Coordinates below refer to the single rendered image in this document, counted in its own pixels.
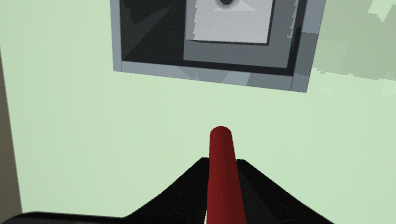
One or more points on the red peg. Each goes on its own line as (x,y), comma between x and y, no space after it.
(224,197)

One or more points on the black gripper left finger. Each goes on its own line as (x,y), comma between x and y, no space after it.
(183,202)

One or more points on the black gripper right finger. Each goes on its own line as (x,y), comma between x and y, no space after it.
(265,202)

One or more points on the grey plate with hole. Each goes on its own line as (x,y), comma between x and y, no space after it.
(243,22)

